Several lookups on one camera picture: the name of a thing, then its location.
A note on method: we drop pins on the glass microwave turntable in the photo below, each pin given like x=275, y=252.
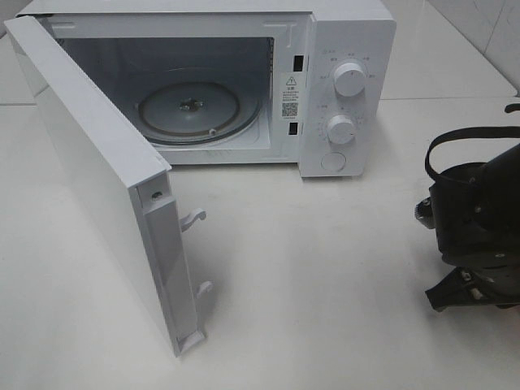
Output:
x=200, y=105

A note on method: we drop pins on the white round knob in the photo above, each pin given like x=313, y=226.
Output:
x=349, y=79
x=340, y=130

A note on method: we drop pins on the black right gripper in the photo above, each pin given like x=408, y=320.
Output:
x=476, y=211

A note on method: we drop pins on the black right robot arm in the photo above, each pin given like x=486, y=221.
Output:
x=474, y=210

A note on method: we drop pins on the white round door button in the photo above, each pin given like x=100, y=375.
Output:
x=333, y=162

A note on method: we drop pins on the white microwave oven body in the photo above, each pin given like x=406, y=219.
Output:
x=127, y=48

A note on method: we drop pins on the white microwave door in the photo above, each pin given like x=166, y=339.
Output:
x=120, y=179

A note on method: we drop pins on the white warning label sticker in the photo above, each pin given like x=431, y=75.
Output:
x=291, y=90

